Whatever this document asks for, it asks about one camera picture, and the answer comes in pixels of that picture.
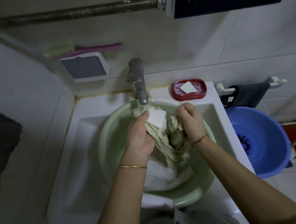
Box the person's right hand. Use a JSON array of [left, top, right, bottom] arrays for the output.
[[175, 101, 208, 148]]

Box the person's left hand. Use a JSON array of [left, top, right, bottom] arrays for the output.
[[122, 111, 157, 164]]

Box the white soap bar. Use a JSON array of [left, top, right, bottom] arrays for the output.
[[145, 108, 168, 130]]

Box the beige wet cloth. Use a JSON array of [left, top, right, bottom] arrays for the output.
[[131, 102, 193, 170]]

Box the person's right forearm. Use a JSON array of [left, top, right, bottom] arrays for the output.
[[191, 129, 296, 224]]

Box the person's left forearm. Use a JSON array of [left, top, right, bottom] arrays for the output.
[[85, 155, 154, 224]]

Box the red soap dish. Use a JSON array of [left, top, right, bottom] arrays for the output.
[[171, 78, 208, 102]]

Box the small white soap piece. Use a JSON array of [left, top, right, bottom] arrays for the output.
[[178, 81, 198, 95]]

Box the metal faucet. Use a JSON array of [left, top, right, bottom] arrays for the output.
[[124, 56, 150, 106]]

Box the light green plastic basin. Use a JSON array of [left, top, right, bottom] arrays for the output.
[[95, 95, 221, 215]]

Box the gold bangle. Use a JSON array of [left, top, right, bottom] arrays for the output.
[[118, 162, 148, 171]]

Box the white cloth in water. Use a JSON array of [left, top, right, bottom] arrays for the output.
[[141, 155, 196, 194]]

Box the dark cloth on rack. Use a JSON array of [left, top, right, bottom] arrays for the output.
[[222, 82, 272, 110]]

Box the white box with grey grille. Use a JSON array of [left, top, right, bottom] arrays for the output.
[[59, 51, 110, 84]]

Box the blue plastic basin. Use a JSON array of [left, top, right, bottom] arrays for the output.
[[225, 103, 294, 181]]

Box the white ceramic sink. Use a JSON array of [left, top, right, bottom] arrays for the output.
[[38, 80, 260, 224]]

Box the white towel rack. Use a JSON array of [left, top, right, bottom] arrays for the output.
[[215, 75, 288, 96]]

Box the person's grey shirt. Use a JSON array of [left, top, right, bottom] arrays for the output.
[[136, 186, 244, 224]]

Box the rusty metal pipe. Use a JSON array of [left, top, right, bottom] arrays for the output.
[[0, 0, 168, 31]]

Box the dark hanging towel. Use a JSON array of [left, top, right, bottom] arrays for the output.
[[0, 102, 28, 200]]

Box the white slanted pipe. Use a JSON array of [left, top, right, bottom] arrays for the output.
[[0, 18, 49, 66]]

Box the dark string bracelet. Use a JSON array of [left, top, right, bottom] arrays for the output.
[[190, 134, 209, 148]]

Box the green brush with pink handle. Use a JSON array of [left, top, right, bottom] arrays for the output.
[[43, 37, 124, 60]]

